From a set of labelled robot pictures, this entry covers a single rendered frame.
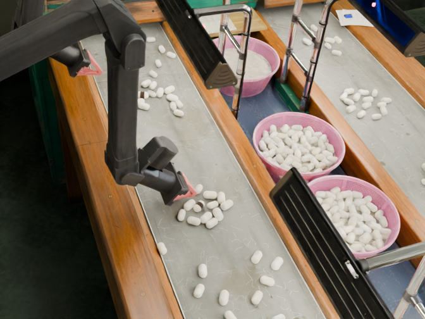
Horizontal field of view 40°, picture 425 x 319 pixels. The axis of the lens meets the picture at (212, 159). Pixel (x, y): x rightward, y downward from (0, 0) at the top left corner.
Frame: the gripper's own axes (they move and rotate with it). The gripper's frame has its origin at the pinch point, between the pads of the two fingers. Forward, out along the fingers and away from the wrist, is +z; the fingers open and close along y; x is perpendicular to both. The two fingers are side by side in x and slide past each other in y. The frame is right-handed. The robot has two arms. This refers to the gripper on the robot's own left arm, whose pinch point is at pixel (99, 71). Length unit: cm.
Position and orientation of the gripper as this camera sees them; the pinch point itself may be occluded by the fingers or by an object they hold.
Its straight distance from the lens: 174.4
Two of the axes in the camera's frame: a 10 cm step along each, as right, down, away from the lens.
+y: -3.4, -6.6, 6.6
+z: 6.6, 3.3, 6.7
